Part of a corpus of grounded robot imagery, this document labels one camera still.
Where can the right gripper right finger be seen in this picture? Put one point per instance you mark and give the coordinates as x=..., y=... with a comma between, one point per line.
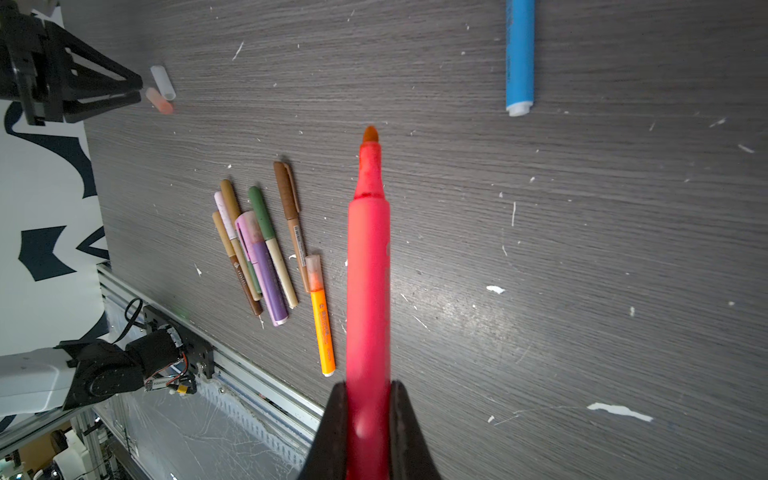
x=409, y=455

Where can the tan cap brown pen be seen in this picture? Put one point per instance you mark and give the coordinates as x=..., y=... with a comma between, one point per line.
x=226, y=242

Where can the purple highlighter pen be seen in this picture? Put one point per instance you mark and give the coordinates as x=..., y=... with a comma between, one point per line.
x=258, y=254

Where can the clear blue pen cap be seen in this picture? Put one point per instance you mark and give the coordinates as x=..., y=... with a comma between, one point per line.
x=163, y=82

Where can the brown cap beige pen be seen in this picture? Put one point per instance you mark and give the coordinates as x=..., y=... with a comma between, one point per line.
x=291, y=208

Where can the green cap beige pen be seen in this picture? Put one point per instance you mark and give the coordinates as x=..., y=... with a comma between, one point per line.
x=269, y=235

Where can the blue highlighter pen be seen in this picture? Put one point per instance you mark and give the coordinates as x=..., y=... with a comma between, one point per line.
x=520, y=35

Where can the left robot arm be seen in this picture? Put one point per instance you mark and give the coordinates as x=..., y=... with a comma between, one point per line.
x=54, y=348

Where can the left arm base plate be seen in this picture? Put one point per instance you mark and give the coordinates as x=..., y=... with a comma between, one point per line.
x=190, y=360

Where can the pink highlighter pen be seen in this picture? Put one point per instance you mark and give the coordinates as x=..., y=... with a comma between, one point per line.
x=368, y=317

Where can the orange highlighter pen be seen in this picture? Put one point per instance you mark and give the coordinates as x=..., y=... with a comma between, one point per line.
x=320, y=314

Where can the aluminium front rail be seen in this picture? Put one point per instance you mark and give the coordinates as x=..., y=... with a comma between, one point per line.
x=174, y=436

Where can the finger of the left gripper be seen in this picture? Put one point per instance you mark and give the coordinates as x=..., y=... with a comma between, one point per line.
x=76, y=111
x=79, y=66

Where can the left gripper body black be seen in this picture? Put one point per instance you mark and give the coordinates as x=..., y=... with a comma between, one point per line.
x=29, y=76

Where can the pale pink cap tan pen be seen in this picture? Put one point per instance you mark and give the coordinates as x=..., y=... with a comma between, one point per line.
x=236, y=244

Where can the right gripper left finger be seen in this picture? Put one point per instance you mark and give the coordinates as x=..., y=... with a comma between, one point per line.
x=327, y=457

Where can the white slotted cable duct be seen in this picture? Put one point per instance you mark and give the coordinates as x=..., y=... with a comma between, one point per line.
x=263, y=423

